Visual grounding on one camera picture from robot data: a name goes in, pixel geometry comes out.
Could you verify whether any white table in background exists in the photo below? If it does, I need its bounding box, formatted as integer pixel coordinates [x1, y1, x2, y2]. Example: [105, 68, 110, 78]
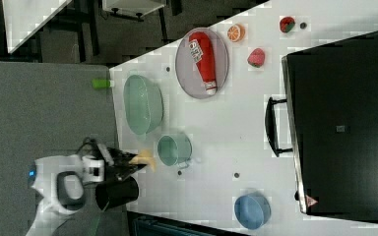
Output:
[1, 0, 73, 54]

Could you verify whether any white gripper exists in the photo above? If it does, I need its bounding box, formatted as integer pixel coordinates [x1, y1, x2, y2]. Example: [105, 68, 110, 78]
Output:
[80, 142, 146, 184]

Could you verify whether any plush orange slice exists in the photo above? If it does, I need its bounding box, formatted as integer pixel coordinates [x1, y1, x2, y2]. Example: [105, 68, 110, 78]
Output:
[227, 24, 245, 42]

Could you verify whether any yellow peeled plush banana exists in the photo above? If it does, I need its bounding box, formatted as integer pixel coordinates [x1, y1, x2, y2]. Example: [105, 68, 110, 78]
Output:
[129, 149, 157, 172]

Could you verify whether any red plush ketchup bottle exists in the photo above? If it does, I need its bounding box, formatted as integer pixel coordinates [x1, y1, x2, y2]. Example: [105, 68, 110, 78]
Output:
[189, 31, 218, 95]

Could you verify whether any black toaster oven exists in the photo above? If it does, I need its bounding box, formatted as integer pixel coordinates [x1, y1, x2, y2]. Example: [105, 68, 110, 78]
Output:
[281, 30, 378, 223]

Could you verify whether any grey round plate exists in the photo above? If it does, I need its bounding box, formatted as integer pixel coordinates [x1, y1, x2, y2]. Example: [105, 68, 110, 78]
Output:
[175, 28, 229, 99]

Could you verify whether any plush strawberry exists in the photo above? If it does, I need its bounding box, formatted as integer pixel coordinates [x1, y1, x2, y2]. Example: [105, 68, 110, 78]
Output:
[280, 17, 295, 33]
[247, 48, 266, 68]

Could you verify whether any green plastic colander basket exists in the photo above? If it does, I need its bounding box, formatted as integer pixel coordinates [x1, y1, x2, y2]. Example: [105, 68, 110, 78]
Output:
[123, 75, 163, 136]

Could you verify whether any black cylindrical cup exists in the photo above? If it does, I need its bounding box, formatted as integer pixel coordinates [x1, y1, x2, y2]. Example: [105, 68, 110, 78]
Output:
[95, 177, 140, 211]

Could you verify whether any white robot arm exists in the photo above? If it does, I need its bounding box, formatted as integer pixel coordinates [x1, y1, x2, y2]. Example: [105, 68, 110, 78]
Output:
[26, 139, 157, 236]

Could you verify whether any black cable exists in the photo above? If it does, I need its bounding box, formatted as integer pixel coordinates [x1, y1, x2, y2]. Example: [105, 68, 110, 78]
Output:
[75, 137, 99, 156]

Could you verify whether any green mug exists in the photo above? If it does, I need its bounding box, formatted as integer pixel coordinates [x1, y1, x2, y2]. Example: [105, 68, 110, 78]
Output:
[157, 133, 192, 169]

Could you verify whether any blue bowl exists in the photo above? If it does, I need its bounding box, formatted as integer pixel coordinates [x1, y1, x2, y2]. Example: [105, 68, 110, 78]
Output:
[233, 192, 271, 230]

